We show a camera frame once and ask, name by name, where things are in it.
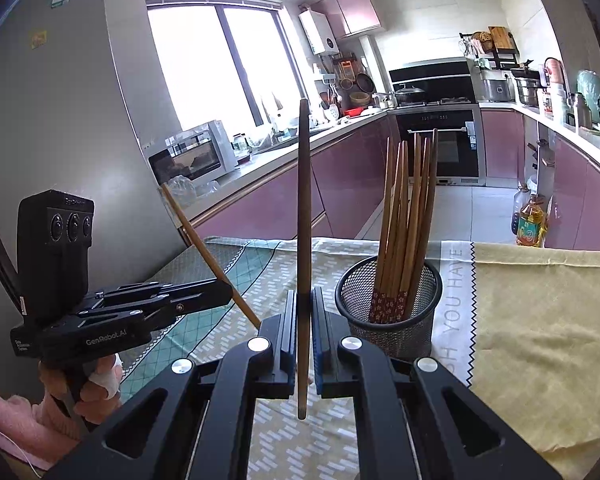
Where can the brown wooden chopstick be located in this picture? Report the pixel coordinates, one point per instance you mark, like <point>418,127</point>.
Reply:
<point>195,240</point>

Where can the clear plastic bag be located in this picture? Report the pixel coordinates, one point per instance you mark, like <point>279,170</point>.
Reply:
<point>192,190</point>

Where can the bundle of chopsticks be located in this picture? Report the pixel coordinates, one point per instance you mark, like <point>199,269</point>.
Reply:
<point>405,210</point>

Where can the grey refrigerator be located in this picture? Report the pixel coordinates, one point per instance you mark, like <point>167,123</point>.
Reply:
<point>55,110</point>

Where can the person's left forearm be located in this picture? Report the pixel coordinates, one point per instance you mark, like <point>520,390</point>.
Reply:
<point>15,420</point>

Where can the wall rack of kitchen utensils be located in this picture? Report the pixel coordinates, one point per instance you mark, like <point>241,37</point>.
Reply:
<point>345,85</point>

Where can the black rack with cutting boards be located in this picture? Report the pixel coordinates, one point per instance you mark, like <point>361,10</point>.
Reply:
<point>490,47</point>

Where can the pink kettle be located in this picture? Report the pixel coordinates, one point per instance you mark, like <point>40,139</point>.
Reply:
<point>554,74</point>

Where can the silver rice cooker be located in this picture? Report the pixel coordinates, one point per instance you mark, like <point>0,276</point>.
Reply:
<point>497,86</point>

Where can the steel stock pot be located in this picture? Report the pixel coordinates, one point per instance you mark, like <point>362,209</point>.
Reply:
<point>527,90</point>

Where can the pink base cabinets under window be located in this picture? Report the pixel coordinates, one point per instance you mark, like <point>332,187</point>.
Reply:
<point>300,185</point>

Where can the dark wooden chopstick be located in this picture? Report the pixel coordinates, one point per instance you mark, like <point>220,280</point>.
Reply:
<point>303,210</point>

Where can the teal plastic-covered fan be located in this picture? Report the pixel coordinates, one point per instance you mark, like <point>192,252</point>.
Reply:
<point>597,97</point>

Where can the white microwave oven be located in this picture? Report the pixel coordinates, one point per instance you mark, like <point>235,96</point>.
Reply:
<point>195,152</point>

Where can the black wok with lid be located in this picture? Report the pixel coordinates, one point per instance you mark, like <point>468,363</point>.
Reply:
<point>409,95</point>

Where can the steel thermos flask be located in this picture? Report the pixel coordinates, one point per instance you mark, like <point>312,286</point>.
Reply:
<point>580,110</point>

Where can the pink base cabinets with gap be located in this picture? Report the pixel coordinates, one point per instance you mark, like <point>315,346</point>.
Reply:
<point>575,190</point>

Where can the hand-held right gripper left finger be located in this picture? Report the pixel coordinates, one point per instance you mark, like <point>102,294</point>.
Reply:
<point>291,330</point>

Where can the black range hood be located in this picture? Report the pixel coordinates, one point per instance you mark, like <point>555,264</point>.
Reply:
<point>430,77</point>

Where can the yellow cooking oil bottle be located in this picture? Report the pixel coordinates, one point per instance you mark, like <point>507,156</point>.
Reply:
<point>531,225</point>

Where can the built-in black oven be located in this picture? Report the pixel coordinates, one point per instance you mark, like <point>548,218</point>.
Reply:
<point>450,145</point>

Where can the black mesh utensil holder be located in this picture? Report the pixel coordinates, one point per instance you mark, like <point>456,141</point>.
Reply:
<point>380,340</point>

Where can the patterned tablecloth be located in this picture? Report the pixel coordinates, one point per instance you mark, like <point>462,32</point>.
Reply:
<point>530,335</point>

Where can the person's left hand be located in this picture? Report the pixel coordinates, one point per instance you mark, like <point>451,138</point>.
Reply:
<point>100,390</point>

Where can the dark liquid bottle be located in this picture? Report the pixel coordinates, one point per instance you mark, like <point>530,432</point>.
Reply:
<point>519,207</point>

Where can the kitchen window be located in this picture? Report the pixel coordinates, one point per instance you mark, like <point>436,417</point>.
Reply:
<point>220,65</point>

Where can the white water heater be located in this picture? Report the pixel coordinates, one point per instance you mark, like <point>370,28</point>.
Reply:
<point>319,32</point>

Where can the pink wall cabinet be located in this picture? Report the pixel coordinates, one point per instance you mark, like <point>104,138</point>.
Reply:
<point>350,10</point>

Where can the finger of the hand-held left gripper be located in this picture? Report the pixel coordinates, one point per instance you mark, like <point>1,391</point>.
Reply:
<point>205,300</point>
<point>190,286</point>

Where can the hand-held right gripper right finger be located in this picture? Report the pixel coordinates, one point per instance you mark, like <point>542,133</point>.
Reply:
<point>320,335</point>

